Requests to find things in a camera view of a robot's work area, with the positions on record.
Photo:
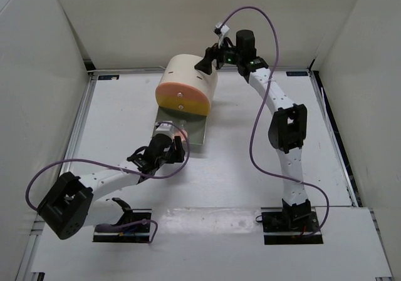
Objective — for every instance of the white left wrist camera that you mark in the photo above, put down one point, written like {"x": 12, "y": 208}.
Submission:
{"x": 165, "y": 128}

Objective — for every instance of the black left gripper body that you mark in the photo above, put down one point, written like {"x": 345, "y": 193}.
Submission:
{"x": 169, "y": 156}

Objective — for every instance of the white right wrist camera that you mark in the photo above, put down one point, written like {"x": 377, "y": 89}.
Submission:
{"x": 221, "y": 30}

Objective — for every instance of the yellow drawer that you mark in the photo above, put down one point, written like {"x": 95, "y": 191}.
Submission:
{"x": 198, "y": 106}

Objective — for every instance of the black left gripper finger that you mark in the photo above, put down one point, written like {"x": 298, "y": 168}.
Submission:
{"x": 140, "y": 154}
{"x": 178, "y": 155}

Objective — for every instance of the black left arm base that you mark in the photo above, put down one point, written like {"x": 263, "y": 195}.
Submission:
{"x": 134, "y": 226}

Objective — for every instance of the cream round drawer organizer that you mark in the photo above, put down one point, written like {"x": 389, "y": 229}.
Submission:
{"x": 180, "y": 69}

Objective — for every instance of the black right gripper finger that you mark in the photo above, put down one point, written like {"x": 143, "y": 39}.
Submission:
{"x": 205, "y": 64}
{"x": 220, "y": 61}

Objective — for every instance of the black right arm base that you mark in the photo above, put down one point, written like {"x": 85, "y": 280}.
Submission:
{"x": 292, "y": 225}

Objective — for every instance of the pink makeup sponge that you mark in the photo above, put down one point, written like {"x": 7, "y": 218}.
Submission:
{"x": 182, "y": 134}

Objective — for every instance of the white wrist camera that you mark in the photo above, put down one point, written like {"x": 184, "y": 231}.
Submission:
{"x": 165, "y": 128}
{"x": 221, "y": 30}

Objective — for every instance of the grey bottom drawer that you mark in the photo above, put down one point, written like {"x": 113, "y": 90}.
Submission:
{"x": 193, "y": 124}

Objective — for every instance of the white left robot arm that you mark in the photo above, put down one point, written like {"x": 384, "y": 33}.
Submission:
{"x": 74, "y": 202}

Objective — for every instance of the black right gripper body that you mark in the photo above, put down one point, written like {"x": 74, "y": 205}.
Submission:
{"x": 233, "y": 56}

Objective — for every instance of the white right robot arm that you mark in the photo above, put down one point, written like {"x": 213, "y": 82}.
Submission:
{"x": 287, "y": 130}

